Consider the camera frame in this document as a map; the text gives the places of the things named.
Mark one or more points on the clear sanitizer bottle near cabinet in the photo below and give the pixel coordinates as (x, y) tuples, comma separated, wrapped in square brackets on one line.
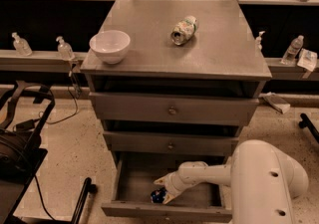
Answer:
[(65, 49)]

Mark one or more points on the green white soda can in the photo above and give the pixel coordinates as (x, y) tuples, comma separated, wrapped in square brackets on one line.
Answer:
[(184, 30)]

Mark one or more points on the grey three-drawer cabinet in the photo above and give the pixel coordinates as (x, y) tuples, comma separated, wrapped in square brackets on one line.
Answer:
[(220, 60)]

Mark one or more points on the black chair leg right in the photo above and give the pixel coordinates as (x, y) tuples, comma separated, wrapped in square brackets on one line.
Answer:
[(306, 122)]

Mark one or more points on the black chair left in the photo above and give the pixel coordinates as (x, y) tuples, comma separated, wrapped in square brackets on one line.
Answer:
[(20, 151)]

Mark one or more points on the small pump bottle right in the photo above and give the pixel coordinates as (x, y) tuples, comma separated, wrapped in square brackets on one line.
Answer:
[(259, 39)]

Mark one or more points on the black stand leg bottom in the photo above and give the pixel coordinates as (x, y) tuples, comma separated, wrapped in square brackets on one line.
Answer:
[(88, 188)]

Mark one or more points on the white bowl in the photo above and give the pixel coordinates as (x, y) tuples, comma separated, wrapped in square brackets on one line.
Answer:
[(110, 46)]

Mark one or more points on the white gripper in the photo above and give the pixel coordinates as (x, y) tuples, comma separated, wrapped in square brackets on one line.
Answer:
[(173, 183)]

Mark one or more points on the clear water bottle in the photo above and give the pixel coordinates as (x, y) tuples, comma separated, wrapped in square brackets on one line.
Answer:
[(292, 51)]

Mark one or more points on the clear sanitizer bottle far left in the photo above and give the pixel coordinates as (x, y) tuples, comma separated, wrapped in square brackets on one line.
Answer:
[(21, 45)]

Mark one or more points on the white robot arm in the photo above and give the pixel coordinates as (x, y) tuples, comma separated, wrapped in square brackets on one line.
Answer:
[(263, 181)]

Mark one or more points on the grey top drawer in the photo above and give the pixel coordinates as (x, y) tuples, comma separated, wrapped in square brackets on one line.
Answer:
[(170, 108)]

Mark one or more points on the grey open bottom drawer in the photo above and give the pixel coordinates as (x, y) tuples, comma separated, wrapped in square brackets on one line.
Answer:
[(136, 173)]

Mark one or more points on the blue crushed pepsi can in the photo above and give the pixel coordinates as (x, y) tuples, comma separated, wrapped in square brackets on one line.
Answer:
[(158, 196)]

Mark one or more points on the grey middle drawer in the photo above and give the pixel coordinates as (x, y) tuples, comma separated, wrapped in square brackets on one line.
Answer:
[(169, 143)]

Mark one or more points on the white plastic packet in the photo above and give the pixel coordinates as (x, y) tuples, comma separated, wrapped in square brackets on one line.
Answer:
[(307, 60)]

